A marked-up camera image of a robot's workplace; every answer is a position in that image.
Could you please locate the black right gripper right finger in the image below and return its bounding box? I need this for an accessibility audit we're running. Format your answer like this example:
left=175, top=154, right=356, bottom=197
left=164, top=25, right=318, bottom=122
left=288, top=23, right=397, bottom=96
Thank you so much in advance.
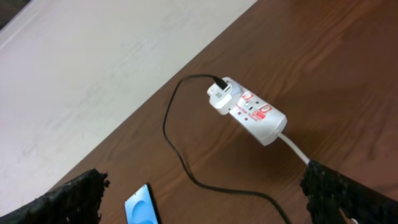
left=300, top=161, right=397, bottom=224

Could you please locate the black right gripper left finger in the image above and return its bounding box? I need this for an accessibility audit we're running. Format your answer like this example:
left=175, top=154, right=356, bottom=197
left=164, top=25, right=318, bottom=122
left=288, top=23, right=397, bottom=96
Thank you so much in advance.
left=1, top=169, right=110, bottom=224

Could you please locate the blue Galaxy smartphone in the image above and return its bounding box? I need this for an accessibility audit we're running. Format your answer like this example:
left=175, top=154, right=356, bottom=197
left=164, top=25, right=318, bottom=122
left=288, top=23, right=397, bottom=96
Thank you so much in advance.
left=124, top=183, right=162, bottom=224

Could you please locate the white power strip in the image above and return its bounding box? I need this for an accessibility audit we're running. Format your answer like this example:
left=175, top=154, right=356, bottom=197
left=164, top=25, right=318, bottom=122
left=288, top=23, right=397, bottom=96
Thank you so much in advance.
left=223, top=77, right=287, bottom=146

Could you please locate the black USB charging cable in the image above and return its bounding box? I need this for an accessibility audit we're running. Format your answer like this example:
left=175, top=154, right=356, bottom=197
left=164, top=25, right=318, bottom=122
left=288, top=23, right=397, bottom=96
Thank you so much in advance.
left=162, top=73, right=293, bottom=224

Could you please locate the white charger adapter plug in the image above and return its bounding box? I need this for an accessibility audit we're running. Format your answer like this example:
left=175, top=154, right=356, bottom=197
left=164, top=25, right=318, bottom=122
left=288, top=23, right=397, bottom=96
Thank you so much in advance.
left=207, top=82, right=237, bottom=115

